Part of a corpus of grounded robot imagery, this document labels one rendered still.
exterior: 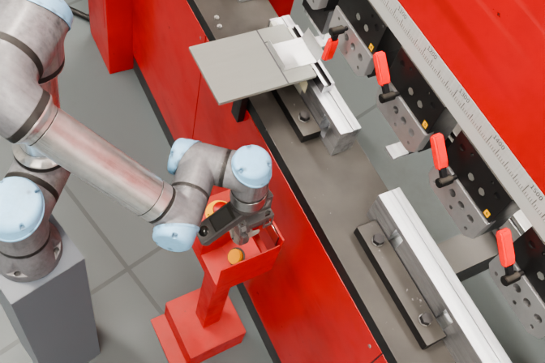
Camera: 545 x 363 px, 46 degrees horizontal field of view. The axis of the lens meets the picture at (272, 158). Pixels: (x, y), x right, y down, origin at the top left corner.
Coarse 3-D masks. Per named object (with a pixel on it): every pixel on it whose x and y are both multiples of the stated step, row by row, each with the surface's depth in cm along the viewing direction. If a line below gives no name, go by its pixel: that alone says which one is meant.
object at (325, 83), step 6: (294, 30) 166; (300, 30) 165; (300, 36) 165; (318, 66) 161; (318, 72) 159; (324, 72) 159; (318, 78) 158; (324, 78) 159; (330, 78) 158; (318, 84) 159; (324, 84) 157; (330, 84) 158; (324, 90) 159; (330, 90) 160
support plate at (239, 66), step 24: (192, 48) 156; (216, 48) 157; (240, 48) 158; (264, 48) 160; (216, 72) 153; (240, 72) 154; (264, 72) 155; (288, 72) 157; (312, 72) 158; (216, 96) 149; (240, 96) 150
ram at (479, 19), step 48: (432, 0) 109; (480, 0) 99; (528, 0) 91; (432, 48) 112; (480, 48) 102; (528, 48) 93; (480, 96) 105; (528, 96) 96; (480, 144) 109; (528, 144) 99
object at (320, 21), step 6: (306, 0) 153; (306, 6) 154; (306, 12) 157; (312, 12) 152; (318, 12) 150; (324, 12) 147; (330, 12) 146; (312, 18) 153; (318, 18) 151; (324, 18) 148; (330, 18) 148; (318, 24) 151; (324, 24) 149; (318, 30) 154; (324, 30) 151
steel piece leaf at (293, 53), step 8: (296, 40) 163; (272, 48) 158; (280, 48) 160; (288, 48) 161; (296, 48) 161; (304, 48) 162; (280, 56) 159; (288, 56) 159; (296, 56) 160; (304, 56) 160; (312, 56) 161; (280, 64) 157; (288, 64) 158; (296, 64) 158; (304, 64) 159
